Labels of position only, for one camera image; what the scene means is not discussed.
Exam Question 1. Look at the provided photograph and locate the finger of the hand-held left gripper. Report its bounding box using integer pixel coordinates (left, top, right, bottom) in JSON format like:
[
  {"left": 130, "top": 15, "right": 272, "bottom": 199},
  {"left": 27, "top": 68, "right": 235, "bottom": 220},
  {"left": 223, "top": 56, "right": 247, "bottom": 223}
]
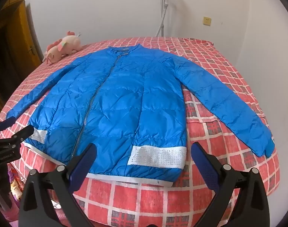
[
  {"left": 0, "top": 117, "right": 16, "bottom": 135},
  {"left": 0, "top": 125, "right": 34, "bottom": 147}
]

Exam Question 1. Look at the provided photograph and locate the blue quilted jacket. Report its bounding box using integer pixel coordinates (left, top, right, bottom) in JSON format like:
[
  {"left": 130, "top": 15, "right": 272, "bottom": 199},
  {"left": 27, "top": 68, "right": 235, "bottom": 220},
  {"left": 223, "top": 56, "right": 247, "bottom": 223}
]
[{"left": 6, "top": 45, "right": 276, "bottom": 184}]

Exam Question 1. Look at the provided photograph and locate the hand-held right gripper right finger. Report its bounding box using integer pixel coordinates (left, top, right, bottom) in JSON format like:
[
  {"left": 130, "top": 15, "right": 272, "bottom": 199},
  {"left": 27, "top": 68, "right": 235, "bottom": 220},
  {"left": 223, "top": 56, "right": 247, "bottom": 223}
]
[{"left": 191, "top": 142, "right": 270, "bottom": 227}]

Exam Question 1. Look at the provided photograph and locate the spotted steamer hose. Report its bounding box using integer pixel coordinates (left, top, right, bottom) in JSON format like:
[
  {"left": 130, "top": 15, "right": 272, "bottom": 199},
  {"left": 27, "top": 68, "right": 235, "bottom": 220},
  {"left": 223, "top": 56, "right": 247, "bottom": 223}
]
[{"left": 156, "top": 3, "right": 169, "bottom": 37}]

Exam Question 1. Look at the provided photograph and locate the wooden door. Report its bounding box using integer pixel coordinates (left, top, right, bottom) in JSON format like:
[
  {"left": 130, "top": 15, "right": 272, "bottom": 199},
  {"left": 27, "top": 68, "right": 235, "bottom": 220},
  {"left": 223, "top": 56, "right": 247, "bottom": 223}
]
[{"left": 0, "top": 0, "right": 41, "bottom": 123}]

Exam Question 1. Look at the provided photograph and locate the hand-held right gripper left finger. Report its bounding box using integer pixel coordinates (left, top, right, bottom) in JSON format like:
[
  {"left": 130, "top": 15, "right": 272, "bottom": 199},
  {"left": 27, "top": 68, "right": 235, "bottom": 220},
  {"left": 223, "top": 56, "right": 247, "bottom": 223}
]
[{"left": 20, "top": 143, "right": 97, "bottom": 227}]

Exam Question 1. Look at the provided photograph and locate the pink plush toy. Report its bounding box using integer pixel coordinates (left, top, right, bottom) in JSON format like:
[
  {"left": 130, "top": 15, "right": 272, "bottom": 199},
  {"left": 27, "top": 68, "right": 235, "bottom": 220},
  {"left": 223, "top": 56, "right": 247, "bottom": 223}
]
[{"left": 42, "top": 31, "right": 83, "bottom": 65}]

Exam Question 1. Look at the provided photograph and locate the red checked bed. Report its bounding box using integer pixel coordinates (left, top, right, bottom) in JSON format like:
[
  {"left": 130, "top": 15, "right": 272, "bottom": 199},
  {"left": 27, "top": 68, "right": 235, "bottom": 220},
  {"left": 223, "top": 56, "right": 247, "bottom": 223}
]
[{"left": 0, "top": 37, "right": 286, "bottom": 227}]

